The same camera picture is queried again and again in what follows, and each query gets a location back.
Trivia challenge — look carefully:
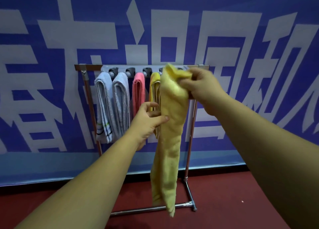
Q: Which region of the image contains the person's left forearm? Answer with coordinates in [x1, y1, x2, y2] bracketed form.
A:
[14, 133, 140, 229]

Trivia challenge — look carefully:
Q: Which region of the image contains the person's right hand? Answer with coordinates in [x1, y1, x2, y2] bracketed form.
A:
[178, 67, 231, 116]

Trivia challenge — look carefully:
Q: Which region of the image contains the pink towel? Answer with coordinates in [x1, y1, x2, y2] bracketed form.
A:
[131, 72, 146, 118]

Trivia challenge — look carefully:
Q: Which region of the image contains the plain light blue towel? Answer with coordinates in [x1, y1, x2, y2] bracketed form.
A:
[111, 72, 131, 140]

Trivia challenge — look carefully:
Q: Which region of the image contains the person's right forearm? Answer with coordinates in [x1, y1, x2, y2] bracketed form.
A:
[210, 97, 319, 229]

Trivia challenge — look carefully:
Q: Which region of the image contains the yellow towel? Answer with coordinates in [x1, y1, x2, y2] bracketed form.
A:
[149, 72, 162, 140]

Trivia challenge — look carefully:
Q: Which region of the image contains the pale green towel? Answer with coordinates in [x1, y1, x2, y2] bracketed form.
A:
[150, 63, 194, 218]

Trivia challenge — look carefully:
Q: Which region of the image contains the person's left hand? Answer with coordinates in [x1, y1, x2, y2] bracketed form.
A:
[127, 102, 170, 151]

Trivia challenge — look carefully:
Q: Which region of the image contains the grey plastic clip strip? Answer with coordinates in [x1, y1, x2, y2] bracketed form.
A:
[101, 65, 190, 78]

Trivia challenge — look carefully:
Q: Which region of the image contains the metal towel rack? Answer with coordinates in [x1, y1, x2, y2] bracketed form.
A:
[74, 64, 210, 216]

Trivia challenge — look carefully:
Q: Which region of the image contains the striped light blue towel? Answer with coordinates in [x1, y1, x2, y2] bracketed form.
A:
[94, 72, 114, 144]

